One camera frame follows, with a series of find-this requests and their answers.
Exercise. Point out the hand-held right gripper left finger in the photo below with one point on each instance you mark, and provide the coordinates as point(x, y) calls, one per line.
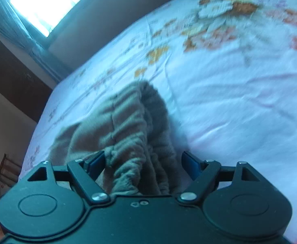
point(95, 162)

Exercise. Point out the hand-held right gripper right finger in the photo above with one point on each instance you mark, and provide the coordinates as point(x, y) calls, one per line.
point(192, 164)

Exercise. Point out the tan pants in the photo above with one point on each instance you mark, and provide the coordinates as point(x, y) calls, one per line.
point(128, 122)

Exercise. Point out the floral white bed sheet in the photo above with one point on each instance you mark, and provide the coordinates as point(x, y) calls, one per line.
point(227, 94)

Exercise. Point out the wooden chair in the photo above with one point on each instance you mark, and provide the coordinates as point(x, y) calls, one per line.
point(10, 166)

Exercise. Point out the dark wooden cabinet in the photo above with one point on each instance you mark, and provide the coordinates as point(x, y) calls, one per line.
point(14, 81)

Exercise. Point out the sheer window curtain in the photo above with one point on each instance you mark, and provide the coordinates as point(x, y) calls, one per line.
point(19, 33)

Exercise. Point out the bright window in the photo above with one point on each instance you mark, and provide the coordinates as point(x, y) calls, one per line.
point(47, 2)

